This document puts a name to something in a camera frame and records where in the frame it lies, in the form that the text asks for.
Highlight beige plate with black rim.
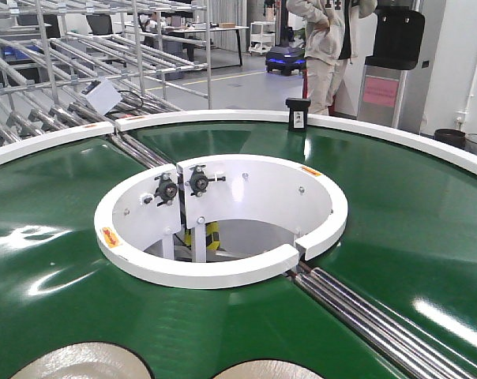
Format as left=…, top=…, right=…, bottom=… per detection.
left=13, top=342, right=154, bottom=378

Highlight white inner ring guard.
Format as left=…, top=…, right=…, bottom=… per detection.
left=94, top=154, right=348, bottom=289

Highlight black sensor box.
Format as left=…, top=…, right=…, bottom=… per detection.
left=285, top=97, right=311, bottom=132

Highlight metal roller rack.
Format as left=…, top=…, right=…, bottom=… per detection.
left=0, top=1, right=211, bottom=147

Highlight white outer conveyor rim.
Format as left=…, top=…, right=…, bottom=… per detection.
left=0, top=110, right=477, bottom=175

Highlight person in beige clothes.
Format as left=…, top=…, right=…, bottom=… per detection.
left=286, top=0, right=377, bottom=115

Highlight steel conveyor rollers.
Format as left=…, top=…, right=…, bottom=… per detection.
left=293, top=262, right=473, bottom=378

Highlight black mobile robot blue lights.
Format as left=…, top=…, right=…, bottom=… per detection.
left=265, top=46, right=306, bottom=76

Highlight white table in background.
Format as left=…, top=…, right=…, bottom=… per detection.
left=162, top=25, right=250, bottom=69

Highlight black waste bin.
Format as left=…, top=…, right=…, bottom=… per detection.
left=434, top=128, right=466, bottom=149

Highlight black and silver kiosk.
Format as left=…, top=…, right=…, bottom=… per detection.
left=358, top=2, right=425, bottom=128

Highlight white control box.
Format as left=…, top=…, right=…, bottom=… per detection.
left=81, top=78, right=122, bottom=115

